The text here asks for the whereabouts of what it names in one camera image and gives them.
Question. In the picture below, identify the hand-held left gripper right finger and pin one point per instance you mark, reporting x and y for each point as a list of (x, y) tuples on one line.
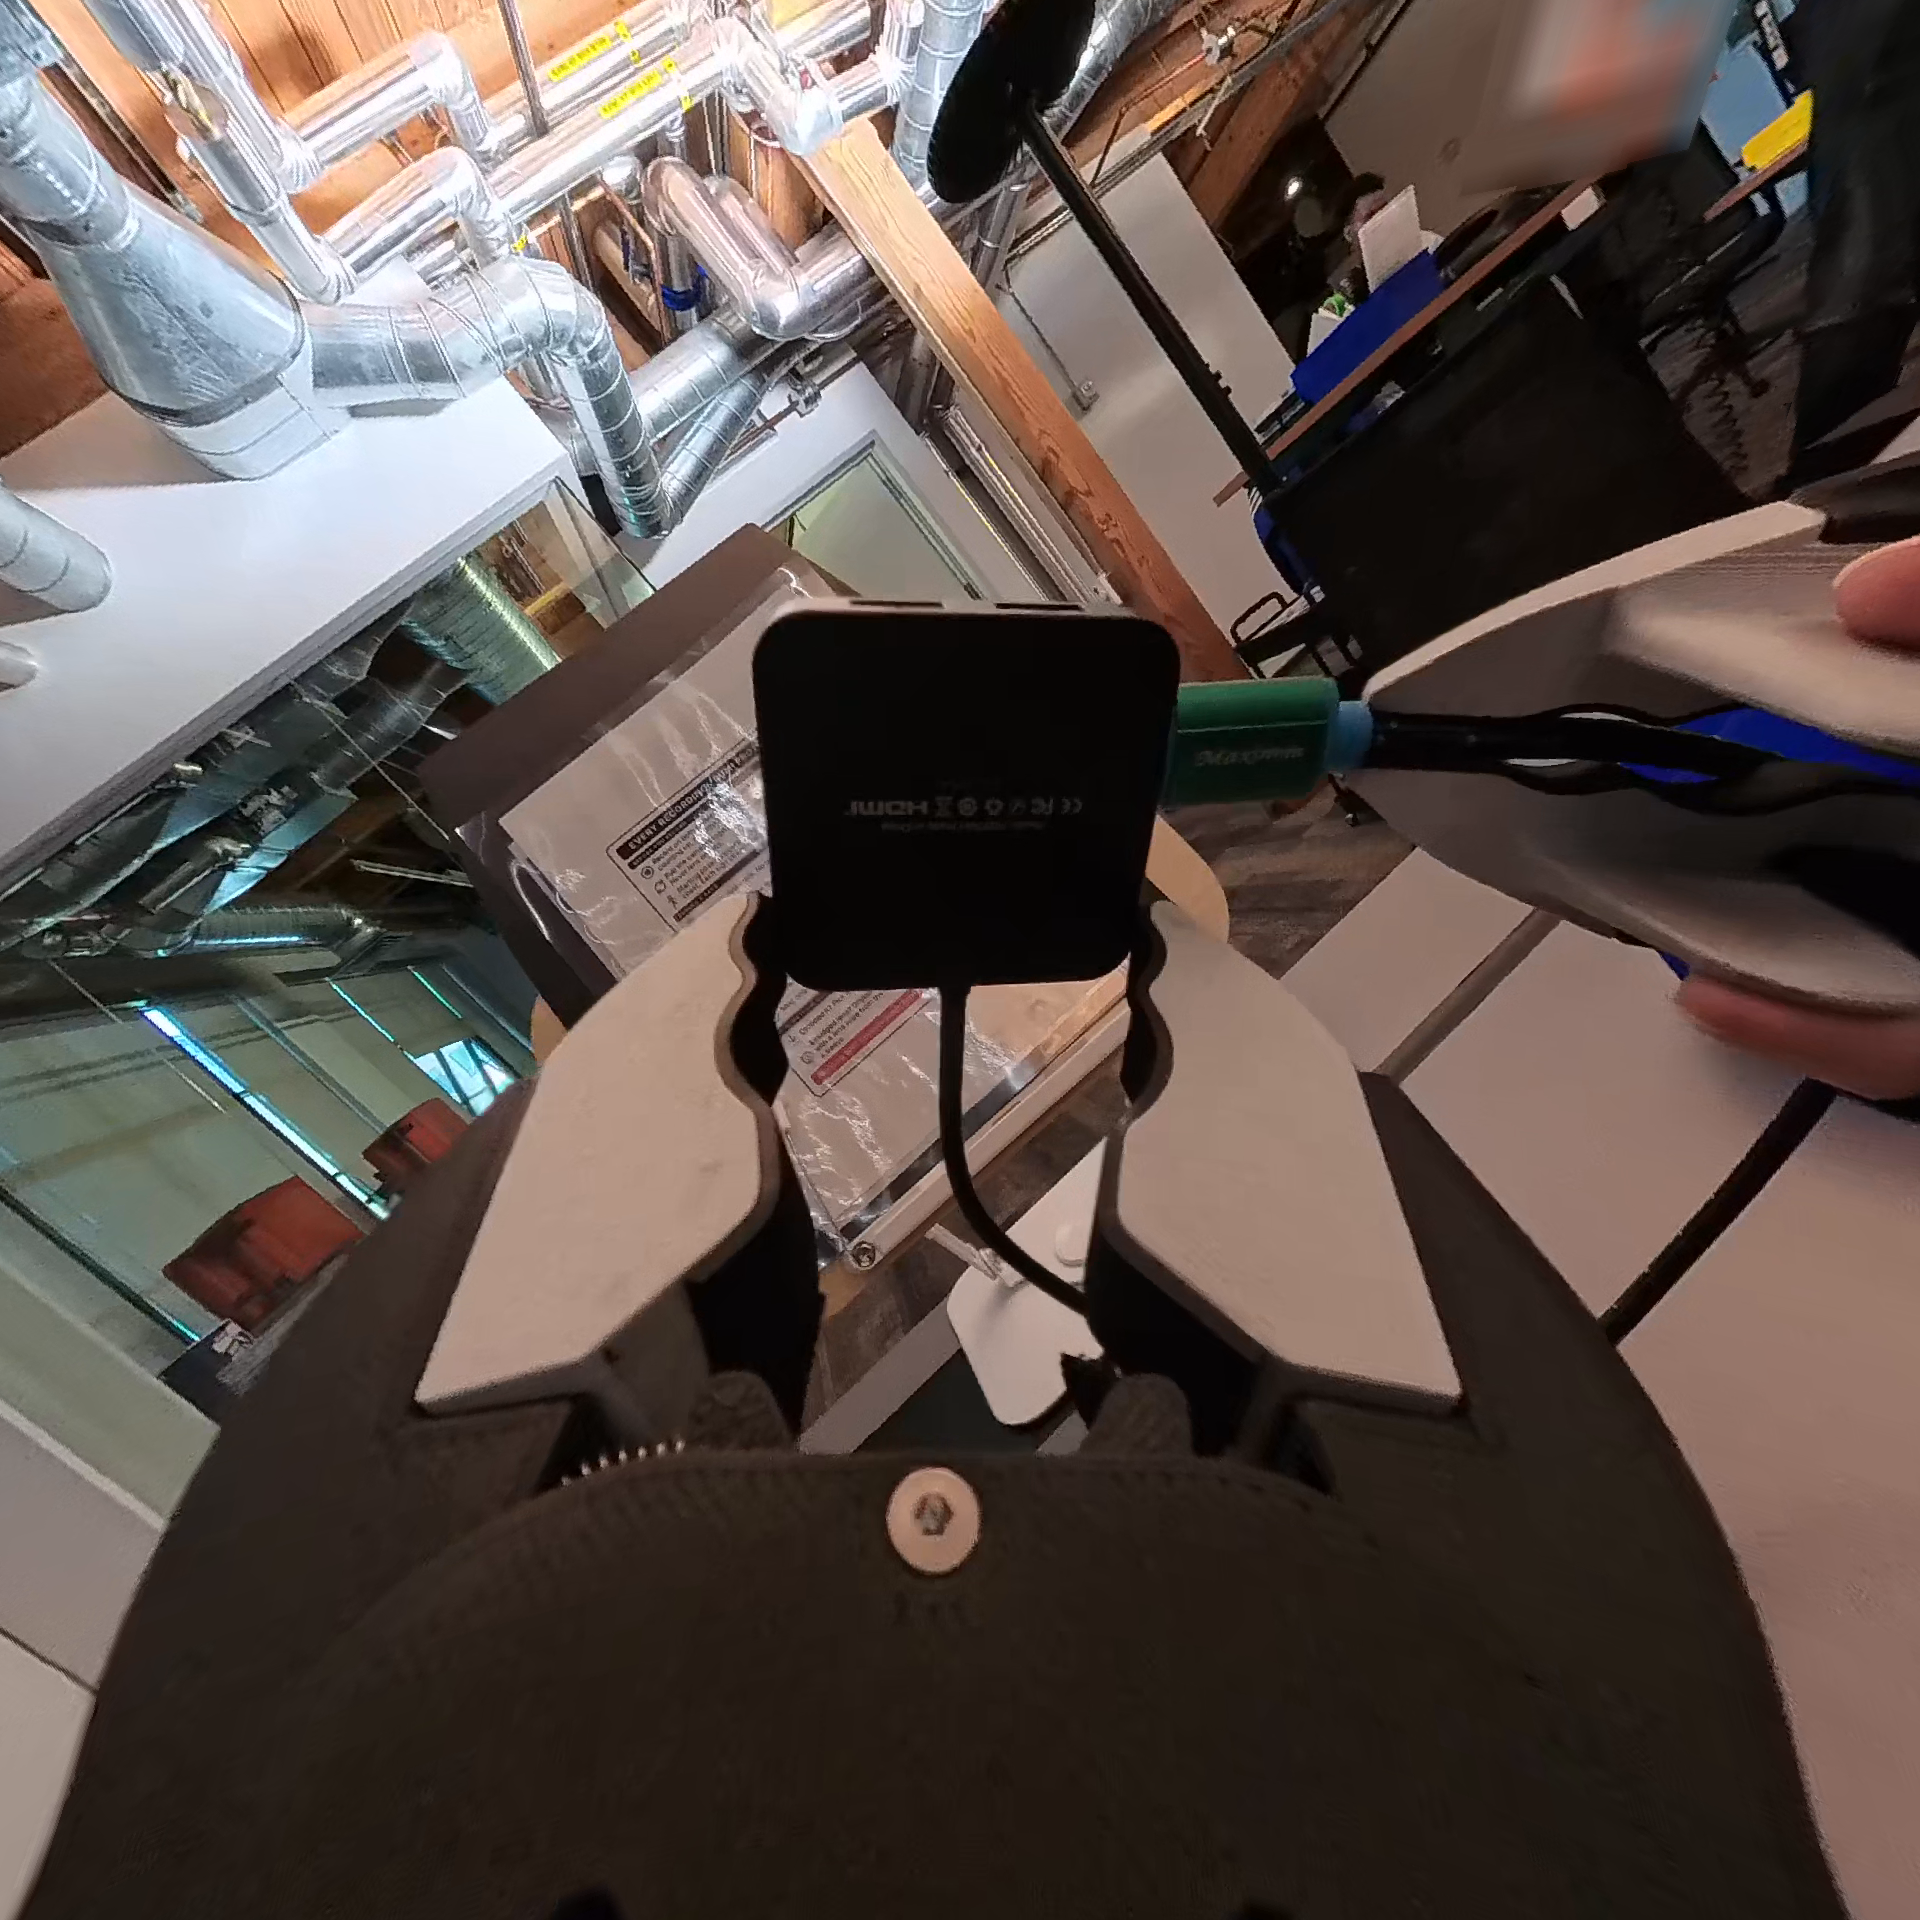
[(1276, 1202)]

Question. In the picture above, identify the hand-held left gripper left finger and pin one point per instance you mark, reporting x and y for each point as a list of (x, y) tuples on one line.
[(599, 1202)]

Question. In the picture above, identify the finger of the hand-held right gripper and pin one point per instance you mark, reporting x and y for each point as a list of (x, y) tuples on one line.
[(1652, 870), (1652, 630)]

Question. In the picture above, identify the black HDMI adapter box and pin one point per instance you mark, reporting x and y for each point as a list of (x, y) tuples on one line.
[(961, 780)]

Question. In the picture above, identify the red armchair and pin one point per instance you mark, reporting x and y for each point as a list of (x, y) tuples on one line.
[(413, 1141), (270, 1254)]

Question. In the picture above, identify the black draped table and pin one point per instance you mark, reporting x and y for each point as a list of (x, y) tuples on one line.
[(1500, 451)]

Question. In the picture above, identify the blue plastic bin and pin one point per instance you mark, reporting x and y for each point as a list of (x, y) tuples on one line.
[(1366, 331)]

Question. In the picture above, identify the white box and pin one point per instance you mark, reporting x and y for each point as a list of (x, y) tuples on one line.
[(1397, 235)]

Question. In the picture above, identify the black pole stand with disc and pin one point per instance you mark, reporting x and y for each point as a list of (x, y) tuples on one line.
[(1014, 90)]

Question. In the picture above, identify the cluster of silver ceiling pipes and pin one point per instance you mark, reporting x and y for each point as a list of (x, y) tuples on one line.
[(375, 114)]

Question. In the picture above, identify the white rounded base plate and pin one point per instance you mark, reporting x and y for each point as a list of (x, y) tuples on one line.
[(1021, 1349)]

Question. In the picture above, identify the spiral round metal duct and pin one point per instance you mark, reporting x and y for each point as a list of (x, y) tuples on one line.
[(615, 436)]

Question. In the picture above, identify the silver insulated large duct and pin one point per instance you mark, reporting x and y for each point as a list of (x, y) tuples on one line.
[(182, 331)]

